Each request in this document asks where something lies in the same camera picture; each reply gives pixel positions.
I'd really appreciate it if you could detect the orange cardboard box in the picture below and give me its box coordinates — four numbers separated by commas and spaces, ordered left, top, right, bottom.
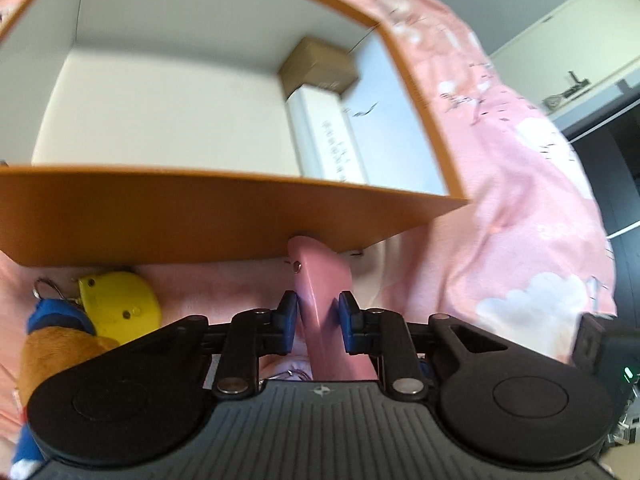
1, 0, 466, 266

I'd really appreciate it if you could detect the black door handle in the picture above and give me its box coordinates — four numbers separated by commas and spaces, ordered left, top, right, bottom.
542, 70, 591, 112

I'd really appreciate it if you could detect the white door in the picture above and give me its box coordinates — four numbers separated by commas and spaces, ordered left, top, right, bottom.
490, 0, 639, 118

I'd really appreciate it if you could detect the dark wardrobe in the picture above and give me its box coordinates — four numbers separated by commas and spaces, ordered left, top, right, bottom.
563, 70, 639, 324

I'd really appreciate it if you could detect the pink wallet case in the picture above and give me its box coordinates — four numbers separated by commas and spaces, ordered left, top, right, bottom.
288, 236, 376, 382

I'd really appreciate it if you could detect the pink patterned duvet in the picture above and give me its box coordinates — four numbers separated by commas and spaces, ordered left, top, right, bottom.
1, 0, 616, 443

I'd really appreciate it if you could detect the brown plush blue outfit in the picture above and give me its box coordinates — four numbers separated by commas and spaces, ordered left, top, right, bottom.
9, 299, 118, 479

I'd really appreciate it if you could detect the white glasses case box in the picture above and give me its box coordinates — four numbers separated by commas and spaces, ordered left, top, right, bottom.
286, 84, 367, 184

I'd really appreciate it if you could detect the brown small cardboard box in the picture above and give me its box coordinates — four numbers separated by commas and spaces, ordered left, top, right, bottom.
278, 37, 359, 98

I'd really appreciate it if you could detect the yellow tape measure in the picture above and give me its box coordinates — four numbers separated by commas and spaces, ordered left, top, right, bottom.
78, 271, 162, 344

